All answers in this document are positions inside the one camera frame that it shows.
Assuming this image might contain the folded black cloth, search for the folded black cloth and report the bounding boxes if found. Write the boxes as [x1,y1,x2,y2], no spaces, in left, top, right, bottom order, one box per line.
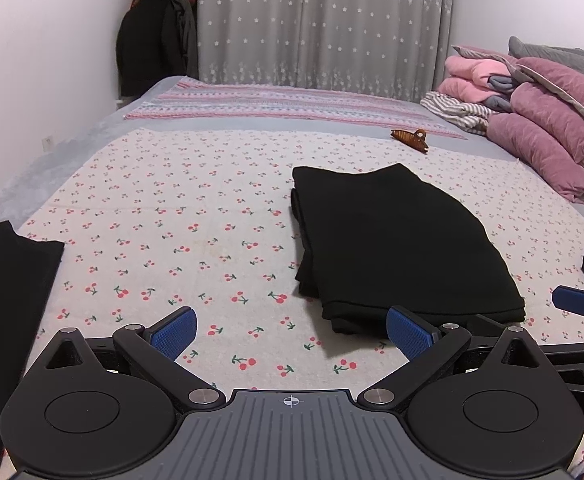
[0,220,66,468]

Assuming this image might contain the mauve velvet quilt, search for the mauve velvet quilt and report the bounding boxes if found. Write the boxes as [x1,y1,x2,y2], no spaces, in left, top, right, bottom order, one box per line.
[487,57,584,206]

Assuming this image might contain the grey white striped cloth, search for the grey white striped cloth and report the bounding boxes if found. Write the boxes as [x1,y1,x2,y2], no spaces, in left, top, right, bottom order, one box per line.
[420,91,495,136]

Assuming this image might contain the cherry print bed sheet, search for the cherry print bed sheet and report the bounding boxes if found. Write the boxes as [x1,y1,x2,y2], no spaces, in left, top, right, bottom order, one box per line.
[0,127,584,480]

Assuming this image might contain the grey blue folded garment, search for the grey blue folded garment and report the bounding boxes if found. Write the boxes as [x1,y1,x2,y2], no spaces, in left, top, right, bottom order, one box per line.
[487,74,515,113]

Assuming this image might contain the hanging dark coats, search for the hanging dark coats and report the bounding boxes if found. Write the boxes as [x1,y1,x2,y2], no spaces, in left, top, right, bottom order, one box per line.
[116,0,200,98]

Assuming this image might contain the black pants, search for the black pants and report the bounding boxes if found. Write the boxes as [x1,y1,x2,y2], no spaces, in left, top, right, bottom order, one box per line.
[291,162,527,336]

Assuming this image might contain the pink striped blanket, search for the pink striped blanket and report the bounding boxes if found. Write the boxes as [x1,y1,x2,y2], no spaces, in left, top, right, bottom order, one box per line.
[123,76,468,140]

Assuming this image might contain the grey star print curtain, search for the grey star print curtain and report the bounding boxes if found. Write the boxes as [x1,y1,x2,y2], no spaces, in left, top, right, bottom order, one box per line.
[194,0,455,103]

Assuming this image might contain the light pink fleece garment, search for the light pink fleece garment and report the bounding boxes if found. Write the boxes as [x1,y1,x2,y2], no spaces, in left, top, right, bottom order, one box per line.
[437,55,515,111]

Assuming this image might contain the grey pillow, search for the grey pillow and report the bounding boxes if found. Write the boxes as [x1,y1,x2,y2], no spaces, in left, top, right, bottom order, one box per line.
[508,36,584,68]

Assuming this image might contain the brown hair claw clip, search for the brown hair claw clip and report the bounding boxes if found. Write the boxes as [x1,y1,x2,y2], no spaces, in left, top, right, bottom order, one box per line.
[391,128,430,153]

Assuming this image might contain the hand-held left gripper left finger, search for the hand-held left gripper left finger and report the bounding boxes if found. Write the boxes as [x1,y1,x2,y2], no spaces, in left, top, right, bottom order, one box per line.
[44,306,226,408]

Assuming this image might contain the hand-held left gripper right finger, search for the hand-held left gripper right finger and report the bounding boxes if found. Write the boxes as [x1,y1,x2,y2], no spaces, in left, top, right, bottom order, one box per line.
[361,306,548,406]

